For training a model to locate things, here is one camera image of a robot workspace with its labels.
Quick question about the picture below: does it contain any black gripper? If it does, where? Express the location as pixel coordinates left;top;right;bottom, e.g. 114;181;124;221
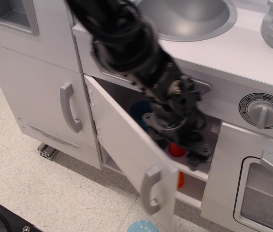
143;111;213;171

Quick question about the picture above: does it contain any white cabinet door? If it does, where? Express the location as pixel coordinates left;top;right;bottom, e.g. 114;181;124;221
84;75;178;228

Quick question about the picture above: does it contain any grey cabinet door handle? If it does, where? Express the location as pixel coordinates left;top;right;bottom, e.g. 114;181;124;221
140;165;161;215

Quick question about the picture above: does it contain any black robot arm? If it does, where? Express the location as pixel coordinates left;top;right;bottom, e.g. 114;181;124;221
68;0;212;168

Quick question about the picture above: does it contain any orange cup upper shelf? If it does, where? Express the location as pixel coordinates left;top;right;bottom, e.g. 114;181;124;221
168;143;187;157

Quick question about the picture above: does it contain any orange cup shelf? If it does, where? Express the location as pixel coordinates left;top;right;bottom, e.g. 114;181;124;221
177;171;184;189
168;143;187;157

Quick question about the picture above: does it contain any orange cup lower shelf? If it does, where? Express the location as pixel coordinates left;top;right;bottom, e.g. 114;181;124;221
177;171;184;189

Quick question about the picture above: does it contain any dark blue cup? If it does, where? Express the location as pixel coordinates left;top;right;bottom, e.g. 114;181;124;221
129;101;152;130

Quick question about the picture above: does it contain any white oven door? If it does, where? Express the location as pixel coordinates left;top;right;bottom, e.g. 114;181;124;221
201;123;273;232

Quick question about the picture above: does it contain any light blue plate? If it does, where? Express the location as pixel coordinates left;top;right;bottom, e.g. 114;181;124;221
127;220;159;232

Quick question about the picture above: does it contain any grey timer knob dial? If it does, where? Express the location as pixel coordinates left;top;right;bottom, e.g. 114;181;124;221
239;93;273;130

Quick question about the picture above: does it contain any grey toy sink basin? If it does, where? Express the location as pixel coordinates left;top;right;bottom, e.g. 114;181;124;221
133;0;238;42

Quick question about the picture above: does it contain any silver aluminium extrusion foot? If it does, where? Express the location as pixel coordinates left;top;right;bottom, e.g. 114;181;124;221
37;143;59;161

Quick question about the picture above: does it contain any white fridge door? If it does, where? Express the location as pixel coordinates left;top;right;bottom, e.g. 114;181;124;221
0;46;101;169

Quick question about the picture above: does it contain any white toy kitchen unit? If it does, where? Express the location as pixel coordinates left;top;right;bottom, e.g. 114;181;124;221
0;0;273;232

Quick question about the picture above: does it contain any grey fridge door handle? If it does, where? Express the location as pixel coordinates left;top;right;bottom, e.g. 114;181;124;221
59;82;83;133

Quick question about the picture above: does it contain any black base with cable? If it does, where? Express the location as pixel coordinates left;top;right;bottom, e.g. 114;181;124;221
0;205;42;232

